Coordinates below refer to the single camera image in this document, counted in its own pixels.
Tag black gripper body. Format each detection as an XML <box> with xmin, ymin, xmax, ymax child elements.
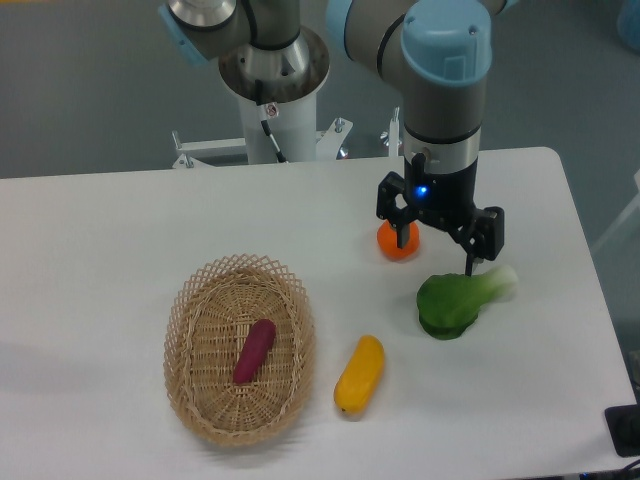
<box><xmin>401</xmin><ymin>154</ymin><xmax>477</xmax><ymax>235</ymax></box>

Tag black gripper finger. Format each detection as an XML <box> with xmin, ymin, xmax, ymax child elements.
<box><xmin>376</xmin><ymin>172</ymin><xmax>417</xmax><ymax>249</ymax></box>
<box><xmin>449</xmin><ymin>206</ymin><xmax>504</xmax><ymax>276</ymax></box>

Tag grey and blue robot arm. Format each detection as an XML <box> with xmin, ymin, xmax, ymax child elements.
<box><xmin>158</xmin><ymin>1</ymin><xmax>507</xmax><ymax>268</ymax></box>

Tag purple sweet potato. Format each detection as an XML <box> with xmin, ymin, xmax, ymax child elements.
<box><xmin>232</xmin><ymin>319</ymin><xmax>276</xmax><ymax>384</ymax></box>

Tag woven wicker basket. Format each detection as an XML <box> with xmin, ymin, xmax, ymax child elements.
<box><xmin>163</xmin><ymin>254</ymin><xmax>315</xmax><ymax>447</ymax></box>

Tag orange tangerine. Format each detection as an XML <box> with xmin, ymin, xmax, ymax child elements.
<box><xmin>376</xmin><ymin>221</ymin><xmax>420</xmax><ymax>261</ymax></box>

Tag green bok choy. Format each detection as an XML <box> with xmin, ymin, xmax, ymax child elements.
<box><xmin>416</xmin><ymin>265</ymin><xmax>518</xmax><ymax>340</ymax></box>

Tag yellow mango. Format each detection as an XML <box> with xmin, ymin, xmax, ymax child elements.
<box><xmin>334</xmin><ymin>335</ymin><xmax>386</xmax><ymax>415</ymax></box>

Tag black device at table edge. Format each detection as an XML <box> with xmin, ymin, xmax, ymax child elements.
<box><xmin>604</xmin><ymin>404</ymin><xmax>639</xmax><ymax>458</ymax></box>

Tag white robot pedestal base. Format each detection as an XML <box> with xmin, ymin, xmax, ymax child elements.
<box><xmin>170</xmin><ymin>92</ymin><xmax>404</xmax><ymax>170</ymax></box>

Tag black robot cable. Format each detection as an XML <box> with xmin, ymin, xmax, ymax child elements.
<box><xmin>253</xmin><ymin>79</ymin><xmax>289</xmax><ymax>164</ymax></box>

